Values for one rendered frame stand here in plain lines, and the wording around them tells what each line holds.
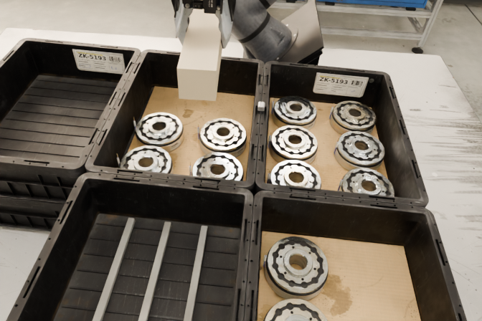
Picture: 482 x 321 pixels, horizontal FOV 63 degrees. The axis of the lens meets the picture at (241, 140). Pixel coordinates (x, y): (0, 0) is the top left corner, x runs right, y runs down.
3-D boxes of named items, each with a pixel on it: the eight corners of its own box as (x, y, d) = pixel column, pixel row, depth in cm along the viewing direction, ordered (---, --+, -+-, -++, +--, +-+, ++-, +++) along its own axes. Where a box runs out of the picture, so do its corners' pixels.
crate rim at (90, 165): (144, 56, 98) (143, 48, 96) (264, 68, 97) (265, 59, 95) (84, 179, 69) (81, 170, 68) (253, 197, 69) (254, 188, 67)
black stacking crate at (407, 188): (261, 99, 104) (265, 62, 96) (374, 109, 103) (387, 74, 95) (250, 227, 75) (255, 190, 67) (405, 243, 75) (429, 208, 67)
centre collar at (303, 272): (282, 248, 67) (283, 246, 66) (311, 251, 67) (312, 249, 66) (282, 275, 63) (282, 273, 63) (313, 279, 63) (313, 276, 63)
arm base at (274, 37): (251, 50, 127) (231, 28, 121) (290, 21, 120) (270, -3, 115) (252, 75, 115) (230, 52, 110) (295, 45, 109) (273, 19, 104)
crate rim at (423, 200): (264, 68, 97) (265, 59, 95) (386, 79, 96) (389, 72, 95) (253, 197, 69) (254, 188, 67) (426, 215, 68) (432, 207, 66)
